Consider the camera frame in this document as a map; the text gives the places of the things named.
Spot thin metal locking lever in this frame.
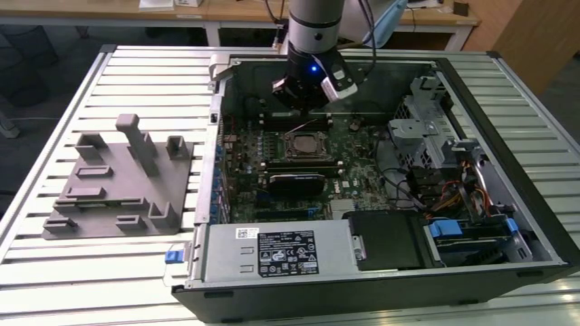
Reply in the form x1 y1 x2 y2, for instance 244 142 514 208
284 118 319 134

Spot black open PC case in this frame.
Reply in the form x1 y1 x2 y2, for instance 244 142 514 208
170 50 580 323

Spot silver finned heat sink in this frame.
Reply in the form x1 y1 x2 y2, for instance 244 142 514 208
330 199 359 220

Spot hard disk in blue carrier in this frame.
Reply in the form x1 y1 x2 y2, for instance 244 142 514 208
423 217 523 268

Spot black plastic drive box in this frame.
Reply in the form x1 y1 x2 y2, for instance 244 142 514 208
347 209 427 272

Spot wooden cabinet panel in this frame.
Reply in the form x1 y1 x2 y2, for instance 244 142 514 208
462 0 580 96

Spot grey metal drive cage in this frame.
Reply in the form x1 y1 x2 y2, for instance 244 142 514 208
387 76 458 170

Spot grey power supply black label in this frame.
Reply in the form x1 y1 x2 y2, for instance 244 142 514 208
199 220 364 283

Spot orange yellow wire bundle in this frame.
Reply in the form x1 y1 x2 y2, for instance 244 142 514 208
426 162 495 218

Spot grey plastic bracket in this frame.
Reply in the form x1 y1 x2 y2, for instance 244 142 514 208
442 138 483 170

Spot wooden desk white legs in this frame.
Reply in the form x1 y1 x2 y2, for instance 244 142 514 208
0 0 483 52

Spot green RAM stick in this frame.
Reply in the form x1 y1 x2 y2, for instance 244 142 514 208
72 200 148 208

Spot green motherboard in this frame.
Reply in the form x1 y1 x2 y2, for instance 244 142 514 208
216 115 412 225

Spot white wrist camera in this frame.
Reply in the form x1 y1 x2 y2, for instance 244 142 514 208
320 63 360 102

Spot metal CPU socket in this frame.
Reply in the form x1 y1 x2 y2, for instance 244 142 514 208
280 130 330 162

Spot grey parts rack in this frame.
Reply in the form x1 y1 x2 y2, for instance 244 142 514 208
42 113 196 240

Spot black graphics card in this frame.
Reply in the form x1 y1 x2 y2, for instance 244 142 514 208
267 173 328 198

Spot black camera cable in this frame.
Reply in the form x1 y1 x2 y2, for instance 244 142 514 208
358 0 380 84

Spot black office chair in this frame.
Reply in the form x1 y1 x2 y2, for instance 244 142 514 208
0 25 60 108

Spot black expansion slot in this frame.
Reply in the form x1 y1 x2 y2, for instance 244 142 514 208
254 207 319 221

